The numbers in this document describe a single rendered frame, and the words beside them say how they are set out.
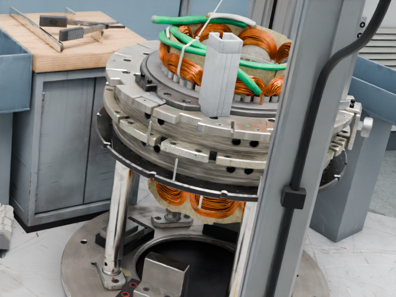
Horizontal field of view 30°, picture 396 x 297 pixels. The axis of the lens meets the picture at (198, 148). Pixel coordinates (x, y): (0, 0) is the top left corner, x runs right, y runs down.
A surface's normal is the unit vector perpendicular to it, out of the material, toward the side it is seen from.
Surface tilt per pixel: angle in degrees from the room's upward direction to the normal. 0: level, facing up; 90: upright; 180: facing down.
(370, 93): 90
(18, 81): 90
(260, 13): 90
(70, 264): 0
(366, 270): 0
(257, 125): 0
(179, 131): 90
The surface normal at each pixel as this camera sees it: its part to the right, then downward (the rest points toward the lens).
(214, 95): 0.41, 0.44
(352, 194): 0.69, 0.40
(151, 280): -0.36, 0.35
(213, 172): -0.11, 0.41
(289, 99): -0.71, 0.20
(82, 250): 0.15, -0.89
